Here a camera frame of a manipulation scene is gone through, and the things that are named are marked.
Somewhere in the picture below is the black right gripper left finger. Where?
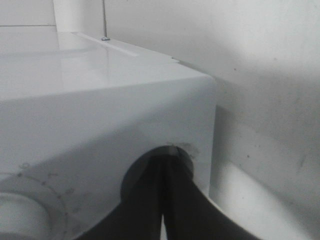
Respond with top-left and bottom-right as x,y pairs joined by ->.
74,156 -> 167,240

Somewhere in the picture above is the white microwave knob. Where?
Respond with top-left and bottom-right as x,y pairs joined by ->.
0,192 -> 51,240

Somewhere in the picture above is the white microwave oven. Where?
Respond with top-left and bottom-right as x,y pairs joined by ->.
0,32 -> 216,240

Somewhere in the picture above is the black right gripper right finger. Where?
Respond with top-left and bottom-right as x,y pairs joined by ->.
163,156 -> 250,240

